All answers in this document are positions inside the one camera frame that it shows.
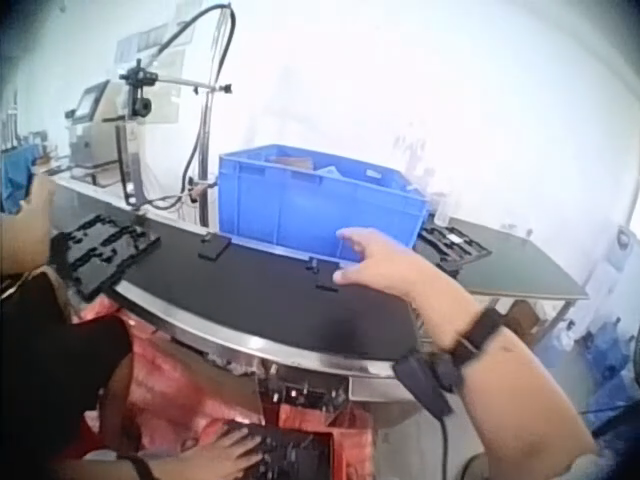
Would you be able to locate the black tray in red crate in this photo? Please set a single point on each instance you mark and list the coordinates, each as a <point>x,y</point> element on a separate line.
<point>295,457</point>

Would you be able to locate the blue plastic crate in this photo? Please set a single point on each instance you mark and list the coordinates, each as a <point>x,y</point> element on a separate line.
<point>280,200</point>

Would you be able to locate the red plastic crate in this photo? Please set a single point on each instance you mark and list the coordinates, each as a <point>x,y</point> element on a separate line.
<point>347,450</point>

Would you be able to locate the pink plastic bag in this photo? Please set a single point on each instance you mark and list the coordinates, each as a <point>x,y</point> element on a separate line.
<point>175,380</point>

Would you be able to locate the small black plastic part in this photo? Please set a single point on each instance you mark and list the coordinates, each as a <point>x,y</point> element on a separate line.
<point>326,280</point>
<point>214,248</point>

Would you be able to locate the brown cardboard box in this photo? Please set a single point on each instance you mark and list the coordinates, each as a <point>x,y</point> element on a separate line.
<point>525,320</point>

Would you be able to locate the person's left fingers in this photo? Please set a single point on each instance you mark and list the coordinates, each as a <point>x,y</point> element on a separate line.
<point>245,449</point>

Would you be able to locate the person's left hand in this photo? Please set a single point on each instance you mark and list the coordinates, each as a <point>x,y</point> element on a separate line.
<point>215,452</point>

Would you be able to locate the black plastic tray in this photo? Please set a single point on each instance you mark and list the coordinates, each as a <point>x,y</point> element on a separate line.
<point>450,246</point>
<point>100,250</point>

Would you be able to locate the grey inkjet printer machine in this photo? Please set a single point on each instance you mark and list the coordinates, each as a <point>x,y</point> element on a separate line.
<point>97,125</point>

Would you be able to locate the group of blue water jugs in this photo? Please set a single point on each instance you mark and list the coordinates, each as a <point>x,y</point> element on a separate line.
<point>610,350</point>

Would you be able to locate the black topped table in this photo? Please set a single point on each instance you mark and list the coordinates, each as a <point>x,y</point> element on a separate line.
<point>525,275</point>

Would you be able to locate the blue cloth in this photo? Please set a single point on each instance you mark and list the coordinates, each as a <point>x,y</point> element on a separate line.
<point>15,180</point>

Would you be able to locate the black belt conveyor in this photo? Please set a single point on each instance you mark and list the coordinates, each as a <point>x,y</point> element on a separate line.
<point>250,310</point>

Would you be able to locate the person's right hand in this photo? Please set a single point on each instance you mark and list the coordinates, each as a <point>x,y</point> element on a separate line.
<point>400,280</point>

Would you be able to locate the metal print head stand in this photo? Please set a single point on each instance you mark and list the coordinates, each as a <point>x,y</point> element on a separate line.
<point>134,100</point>

